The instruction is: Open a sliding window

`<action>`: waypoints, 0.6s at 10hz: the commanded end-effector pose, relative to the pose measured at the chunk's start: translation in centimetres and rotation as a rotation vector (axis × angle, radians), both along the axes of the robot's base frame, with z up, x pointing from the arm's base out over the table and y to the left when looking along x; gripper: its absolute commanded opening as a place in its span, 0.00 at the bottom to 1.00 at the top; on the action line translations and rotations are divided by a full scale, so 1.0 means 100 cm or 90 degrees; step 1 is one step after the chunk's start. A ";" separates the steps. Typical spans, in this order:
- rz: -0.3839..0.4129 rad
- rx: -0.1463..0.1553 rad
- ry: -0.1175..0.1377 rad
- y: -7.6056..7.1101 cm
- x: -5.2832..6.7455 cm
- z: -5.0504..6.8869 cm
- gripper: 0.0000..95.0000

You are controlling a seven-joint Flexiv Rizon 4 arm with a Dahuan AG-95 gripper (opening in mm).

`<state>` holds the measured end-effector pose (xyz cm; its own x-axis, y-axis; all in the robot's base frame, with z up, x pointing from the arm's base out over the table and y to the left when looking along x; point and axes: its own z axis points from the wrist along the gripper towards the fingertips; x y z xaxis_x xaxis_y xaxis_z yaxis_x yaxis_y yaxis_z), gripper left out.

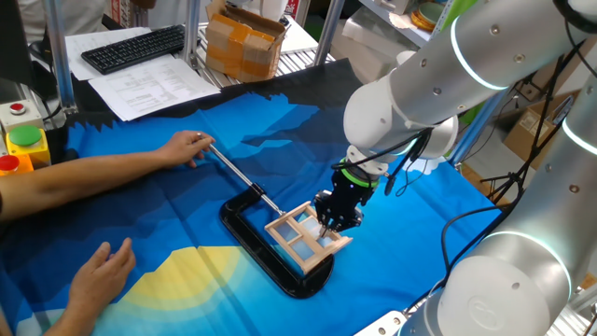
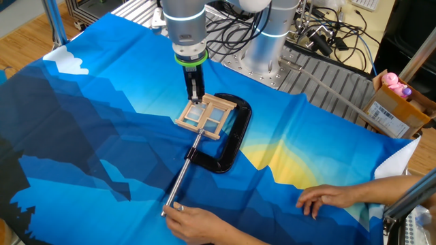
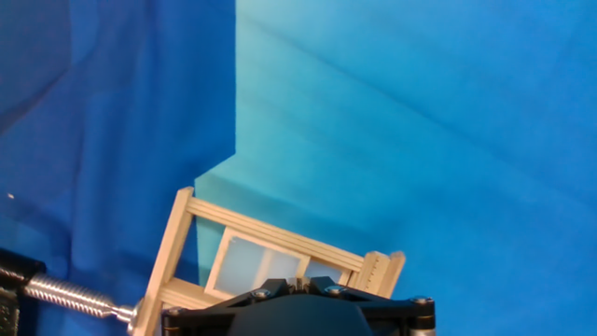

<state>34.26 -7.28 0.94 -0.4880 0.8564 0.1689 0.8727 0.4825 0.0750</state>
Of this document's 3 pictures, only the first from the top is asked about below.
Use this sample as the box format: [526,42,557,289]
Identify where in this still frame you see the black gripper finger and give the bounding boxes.
[314,198,330,237]
[326,217,365,235]

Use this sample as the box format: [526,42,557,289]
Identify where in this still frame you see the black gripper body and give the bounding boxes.
[314,170,374,230]

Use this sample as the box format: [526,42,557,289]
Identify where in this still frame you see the miniature wooden sliding window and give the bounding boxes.
[264,200,354,275]

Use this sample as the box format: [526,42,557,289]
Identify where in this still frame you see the black C-clamp with steel screw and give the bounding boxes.
[195,132,335,300]

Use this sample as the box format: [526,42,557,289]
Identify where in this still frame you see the person's right forearm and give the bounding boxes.
[44,302,104,336]

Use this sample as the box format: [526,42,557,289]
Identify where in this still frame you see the person's left forearm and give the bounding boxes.
[0,147,164,223]

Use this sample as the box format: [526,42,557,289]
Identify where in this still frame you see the person's left hand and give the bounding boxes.
[156,130,216,170]

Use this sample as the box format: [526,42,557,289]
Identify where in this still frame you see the person's right hand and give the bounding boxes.
[67,236,137,312]

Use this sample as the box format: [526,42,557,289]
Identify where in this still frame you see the blue mountain print tablecloth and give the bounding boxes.
[0,58,503,336]

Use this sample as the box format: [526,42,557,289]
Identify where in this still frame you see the black tripod stand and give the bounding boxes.
[479,55,597,202]

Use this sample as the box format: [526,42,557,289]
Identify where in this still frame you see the grey metal shelf rack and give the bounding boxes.
[356,0,451,50]

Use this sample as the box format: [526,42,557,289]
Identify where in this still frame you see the taped brown cardboard box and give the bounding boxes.
[204,0,290,84]

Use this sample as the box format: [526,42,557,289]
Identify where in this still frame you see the plain cardboard storage box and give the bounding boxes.
[503,91,579,170]

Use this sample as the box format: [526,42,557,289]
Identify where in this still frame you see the stacked ceramic bowls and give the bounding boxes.
[410,2,447,33]

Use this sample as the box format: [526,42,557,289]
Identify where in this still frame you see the black computer keyboard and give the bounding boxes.
[80,23,187,76]

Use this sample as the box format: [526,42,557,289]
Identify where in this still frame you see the yellow box green button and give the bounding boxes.
[5,124,52,172]

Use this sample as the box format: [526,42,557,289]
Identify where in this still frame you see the orange box red button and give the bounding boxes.
[0,154,36,177]

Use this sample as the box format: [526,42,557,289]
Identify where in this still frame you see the white box red button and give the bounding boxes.
[0,99,45,133]

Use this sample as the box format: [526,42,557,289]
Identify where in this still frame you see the black computer monitor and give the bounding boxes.
[0,0,36,90]

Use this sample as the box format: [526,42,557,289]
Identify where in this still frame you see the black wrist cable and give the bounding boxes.
[330,128,435,197]

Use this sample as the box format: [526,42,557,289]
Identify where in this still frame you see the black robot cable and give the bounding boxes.
[405,204,507,314]

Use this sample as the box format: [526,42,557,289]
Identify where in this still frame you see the aluminium frame post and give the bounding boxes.
[42,0,79,116]
[182,0,202,70]
[312,0,346,66]
[447,91,507,167]

